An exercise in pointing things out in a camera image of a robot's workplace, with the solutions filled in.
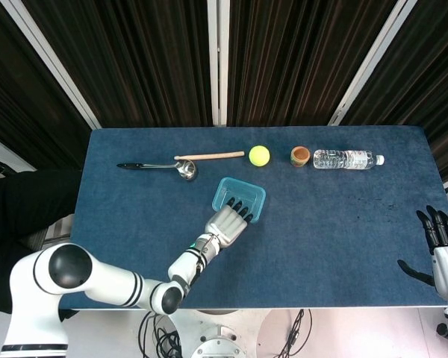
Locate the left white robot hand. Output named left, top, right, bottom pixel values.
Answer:
left=204, top=197, right=255, bottom=248

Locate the blue plastic container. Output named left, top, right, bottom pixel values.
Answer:
left=211, top=176, right=267, bottom=224

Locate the round grey robot base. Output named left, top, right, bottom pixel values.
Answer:
left=190, top=324, right=247, bottom=358

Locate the clear plastic food container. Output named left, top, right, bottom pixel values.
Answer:
left=211, top=176, right=267, bottom=224

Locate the blue cloth-covered table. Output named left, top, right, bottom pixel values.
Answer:
left=57, top=125, right=448, bottom=311

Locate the wooden stick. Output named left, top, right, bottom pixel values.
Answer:
left=173, top=150, right=246, bottom=161

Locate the yellow tennis ball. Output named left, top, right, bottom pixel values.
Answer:
left=248, top=145, right=272, bottom=167

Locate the small orange cup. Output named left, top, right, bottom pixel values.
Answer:
left=290, top=145, right=310, bottom=168

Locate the clear plastic water bottle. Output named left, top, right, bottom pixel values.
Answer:
left=312, top=148, right=385, bottom=171

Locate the dark brown curtain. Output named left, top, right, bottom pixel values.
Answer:
left=339, top=0, right=448, bottom=182
left=22, top=0, right=214, bottom=130
left=0, top=0, right=95, bottom=171
left=226, top=0, right=399, bottom=128

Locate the person in black clothes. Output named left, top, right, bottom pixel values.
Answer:
left=0, top=169, right=82, bottom=321

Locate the steel ladle black handle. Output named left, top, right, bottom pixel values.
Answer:
left=116, top=159, right=199, bottom=183

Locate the black cable bundle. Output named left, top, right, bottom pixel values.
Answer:
left=140, top=309, right=184, bottom=358

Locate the black cable with plug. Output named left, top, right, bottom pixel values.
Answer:
left=278, top=308, right=314, bottom=358

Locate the white partition frame post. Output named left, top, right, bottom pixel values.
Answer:
left=207, top=0, right=231, bottom=128
left=0, top=0, right=105, bottom=131
left=328, top=0, right=422, bottom=127

